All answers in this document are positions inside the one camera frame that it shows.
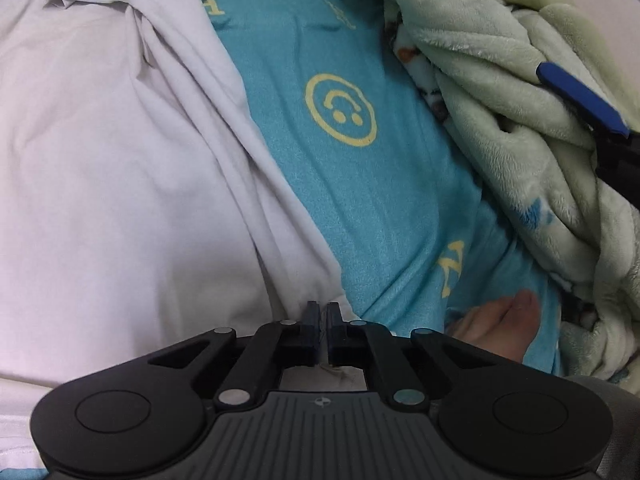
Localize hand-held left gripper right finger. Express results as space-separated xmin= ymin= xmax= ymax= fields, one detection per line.
xmin=327 ymin=301 xmax=506 ymax=406

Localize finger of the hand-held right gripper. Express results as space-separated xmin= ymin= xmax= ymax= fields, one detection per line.
xmin=536 ymin=61 xmax=640 ymax=197

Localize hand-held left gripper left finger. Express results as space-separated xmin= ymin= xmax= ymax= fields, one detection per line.
xmin=135 ymin=300 xmax=321 ymax=406

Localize white printed t-shirt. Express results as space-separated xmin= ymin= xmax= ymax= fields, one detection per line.
xmin=0 ymin=0 xmax=368 ymax=471

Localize green plush printed blanket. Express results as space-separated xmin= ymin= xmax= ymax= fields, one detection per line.
xmin=340 ymin=0 xmax=640 ymax=396

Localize teal printed bed sheet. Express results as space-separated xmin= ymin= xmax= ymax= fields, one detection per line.
xmin=192 ymin=0 xmax=561 ymax=376

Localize person's grey pants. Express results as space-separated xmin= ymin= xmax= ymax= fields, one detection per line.
xmin=562 ymin=374 xmax=640 ymax=480

